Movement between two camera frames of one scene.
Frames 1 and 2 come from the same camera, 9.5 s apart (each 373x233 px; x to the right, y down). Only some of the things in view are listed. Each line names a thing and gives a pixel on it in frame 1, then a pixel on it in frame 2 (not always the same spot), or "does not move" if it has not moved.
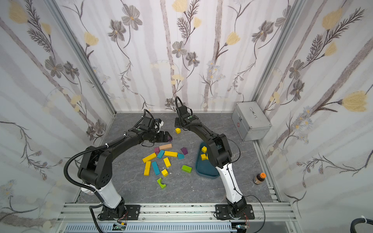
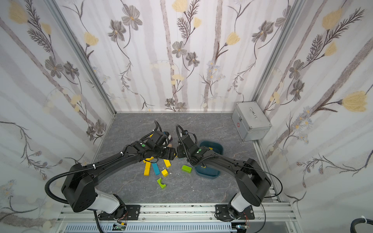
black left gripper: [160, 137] to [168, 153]
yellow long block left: [147, 168] does not move
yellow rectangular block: [167, 162] does not move
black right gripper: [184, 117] to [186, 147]
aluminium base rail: [267, 218] does not move
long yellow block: [149, 157] does not move
